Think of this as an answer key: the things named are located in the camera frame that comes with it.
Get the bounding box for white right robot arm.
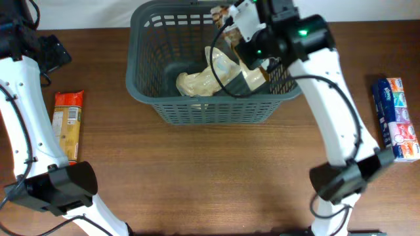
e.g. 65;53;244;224
225;1;394;235

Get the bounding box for dried mushroom bag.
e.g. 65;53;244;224
211;1;268;91

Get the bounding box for grey plastic basket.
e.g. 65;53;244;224
126;1;302;125

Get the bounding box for beige plastic bag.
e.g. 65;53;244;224
176;46;241;96

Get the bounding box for orange spaghetti packet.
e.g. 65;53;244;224
52;90;84;165

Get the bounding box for tissue multipack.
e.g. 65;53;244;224
371;78;419;163

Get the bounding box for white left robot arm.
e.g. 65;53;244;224
1;0;132;235

